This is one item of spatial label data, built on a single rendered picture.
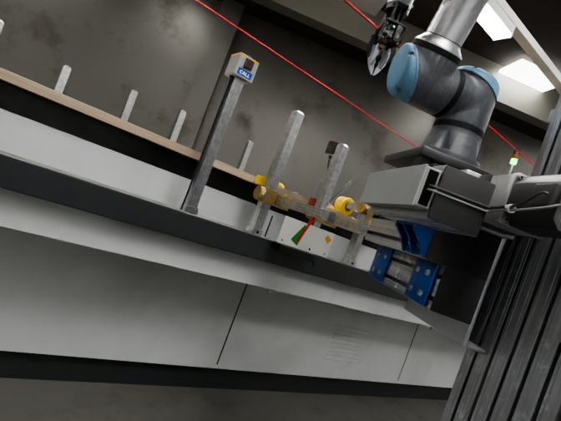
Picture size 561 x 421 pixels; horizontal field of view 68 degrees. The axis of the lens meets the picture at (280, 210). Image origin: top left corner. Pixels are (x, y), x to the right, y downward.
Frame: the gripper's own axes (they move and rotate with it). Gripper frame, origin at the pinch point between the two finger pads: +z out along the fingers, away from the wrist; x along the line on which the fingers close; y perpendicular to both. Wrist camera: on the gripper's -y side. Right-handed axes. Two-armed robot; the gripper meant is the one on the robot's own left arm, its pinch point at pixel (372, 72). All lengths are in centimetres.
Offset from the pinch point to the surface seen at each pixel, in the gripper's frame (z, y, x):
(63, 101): 43, 0, -82
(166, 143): 43, -15, -54
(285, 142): 27.8, -16.9, -16.7
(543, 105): -181, -331, 283
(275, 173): 39.2, -16.8, -16.2
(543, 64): -110, -139, 142
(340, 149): 20.6, -29.1, 5.2
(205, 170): 47, -5, -38
